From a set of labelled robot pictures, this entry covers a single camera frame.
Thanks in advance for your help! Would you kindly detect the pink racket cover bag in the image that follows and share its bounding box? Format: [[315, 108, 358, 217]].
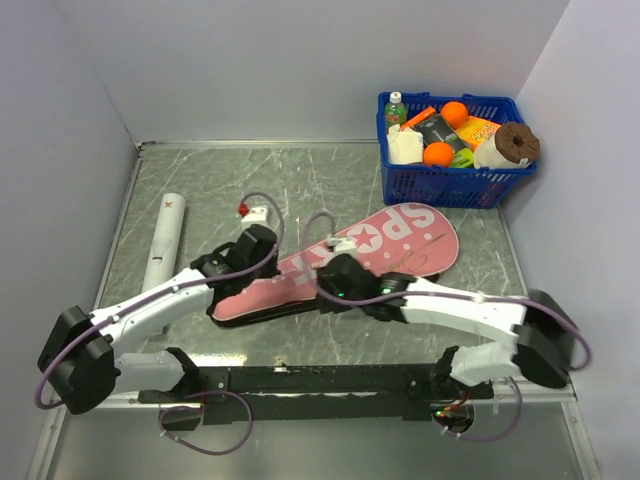
[[211, 202, 459, 328]]

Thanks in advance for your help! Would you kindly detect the white shuttlecock tube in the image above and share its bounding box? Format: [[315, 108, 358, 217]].
[[141, 193, 186, 292]]

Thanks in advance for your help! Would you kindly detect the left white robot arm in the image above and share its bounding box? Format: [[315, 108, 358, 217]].
[[37, 224, 282, 415]]

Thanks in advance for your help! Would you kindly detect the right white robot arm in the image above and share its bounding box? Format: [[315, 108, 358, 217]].
[[316, 254, 580, 398]]

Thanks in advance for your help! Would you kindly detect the green small pack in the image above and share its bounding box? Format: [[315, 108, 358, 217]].
[[450, 148, 474, 168]]

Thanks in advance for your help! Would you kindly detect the blue plastic basket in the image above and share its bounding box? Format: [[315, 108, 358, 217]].
[[376, 91, 537, 209]]

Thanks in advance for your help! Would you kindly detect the white carton box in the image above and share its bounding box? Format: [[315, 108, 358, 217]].
[[387, 125, 424, 165]]

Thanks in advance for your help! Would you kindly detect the orange fruit lower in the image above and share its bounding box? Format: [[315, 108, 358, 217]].
[[423, 142, 455, 168]]

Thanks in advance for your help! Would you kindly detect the orange fruit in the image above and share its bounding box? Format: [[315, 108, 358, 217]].
[[423, 142, 455, 168], [440, 101, 469, 129]]

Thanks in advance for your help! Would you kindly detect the green drink bottle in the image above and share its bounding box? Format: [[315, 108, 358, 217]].
[[384, 91, 407, 128]]

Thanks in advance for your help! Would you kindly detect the black product box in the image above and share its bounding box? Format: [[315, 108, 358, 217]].
[[413, 114, 470, 154]]

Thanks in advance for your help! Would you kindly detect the orange thin box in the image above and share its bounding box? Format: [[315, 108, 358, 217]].
[[400, 106, 437, 131]]

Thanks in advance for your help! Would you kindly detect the yellow snack box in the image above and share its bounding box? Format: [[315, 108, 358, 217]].
[[455, 115, 501, 152]]

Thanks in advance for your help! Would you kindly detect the orange fruit upper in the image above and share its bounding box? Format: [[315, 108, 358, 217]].
[[440, 101, 469, 129]]

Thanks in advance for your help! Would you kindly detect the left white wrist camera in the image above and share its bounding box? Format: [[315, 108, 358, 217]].
[[238, 203, 270, 227]]

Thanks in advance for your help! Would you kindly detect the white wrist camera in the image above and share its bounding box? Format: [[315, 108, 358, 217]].
[[238, 203, 270, 227], [326, 236, 357, 257]]

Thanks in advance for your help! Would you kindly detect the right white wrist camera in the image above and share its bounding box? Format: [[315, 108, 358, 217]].
[[326, 236, 357, 257]]

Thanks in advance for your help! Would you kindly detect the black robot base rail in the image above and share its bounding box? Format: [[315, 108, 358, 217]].
[[138, 364, 494, 425]]

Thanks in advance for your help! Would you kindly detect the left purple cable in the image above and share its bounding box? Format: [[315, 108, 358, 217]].
[[33, 191, 286, 456]]

